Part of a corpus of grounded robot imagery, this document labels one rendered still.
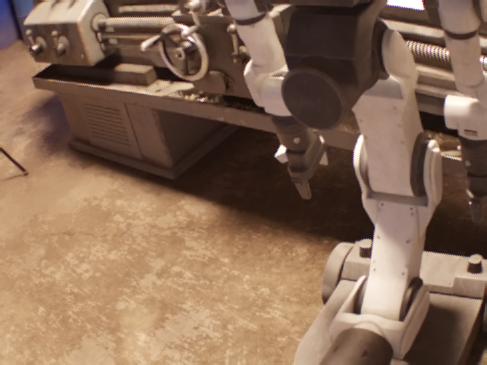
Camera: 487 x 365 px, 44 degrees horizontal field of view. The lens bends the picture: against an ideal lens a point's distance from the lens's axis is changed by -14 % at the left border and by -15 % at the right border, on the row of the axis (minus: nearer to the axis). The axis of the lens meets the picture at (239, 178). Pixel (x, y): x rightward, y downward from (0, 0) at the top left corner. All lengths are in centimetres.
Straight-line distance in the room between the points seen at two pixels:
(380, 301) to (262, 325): 58
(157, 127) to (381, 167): 144
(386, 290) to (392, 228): 15
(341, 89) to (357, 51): 7
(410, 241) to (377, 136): 27
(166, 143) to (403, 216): 145
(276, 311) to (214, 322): 19
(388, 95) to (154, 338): 116
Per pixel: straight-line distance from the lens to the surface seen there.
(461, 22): 108
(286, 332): 196
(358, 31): 105
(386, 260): 151
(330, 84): 101
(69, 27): 267
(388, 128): 132
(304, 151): 146
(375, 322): 146
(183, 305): 216
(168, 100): 235
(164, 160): 277
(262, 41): 129
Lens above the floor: 142
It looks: 32 degrees down
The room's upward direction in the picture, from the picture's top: 16 degrees counter-clockwise
